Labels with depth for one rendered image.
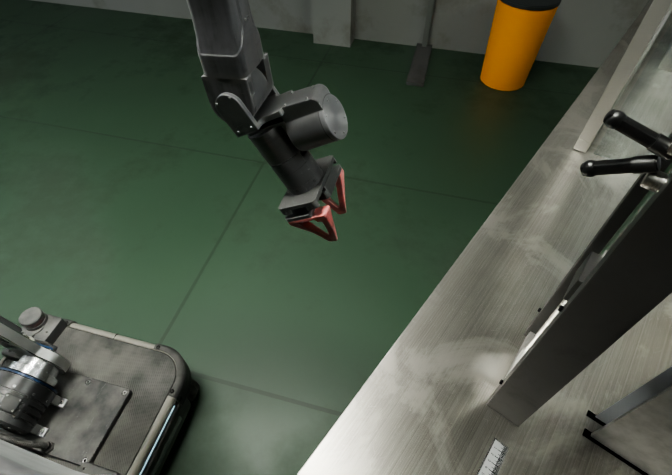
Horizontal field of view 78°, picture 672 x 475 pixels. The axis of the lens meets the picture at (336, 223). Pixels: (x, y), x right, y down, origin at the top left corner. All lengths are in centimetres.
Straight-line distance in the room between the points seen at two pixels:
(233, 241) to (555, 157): 143
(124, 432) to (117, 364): 22
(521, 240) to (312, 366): 102
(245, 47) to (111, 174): 216
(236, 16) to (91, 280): 177
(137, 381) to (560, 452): 119
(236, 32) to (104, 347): 130
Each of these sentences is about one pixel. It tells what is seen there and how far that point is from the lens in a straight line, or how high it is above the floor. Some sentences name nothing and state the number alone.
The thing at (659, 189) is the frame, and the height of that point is 133.
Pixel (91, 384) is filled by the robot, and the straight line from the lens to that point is 155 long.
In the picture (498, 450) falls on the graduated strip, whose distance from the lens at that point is 69.
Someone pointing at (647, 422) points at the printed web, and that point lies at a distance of 66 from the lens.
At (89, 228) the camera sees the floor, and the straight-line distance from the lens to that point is 236.
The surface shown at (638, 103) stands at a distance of 111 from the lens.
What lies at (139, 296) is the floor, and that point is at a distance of 199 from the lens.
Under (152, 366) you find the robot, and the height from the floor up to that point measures 24.
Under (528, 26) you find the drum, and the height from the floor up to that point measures 45.
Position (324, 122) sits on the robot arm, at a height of 125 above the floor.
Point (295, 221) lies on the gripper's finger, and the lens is 60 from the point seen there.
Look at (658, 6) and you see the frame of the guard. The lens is 103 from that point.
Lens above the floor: 154
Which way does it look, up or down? 49 degrees down
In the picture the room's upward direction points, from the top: straight up
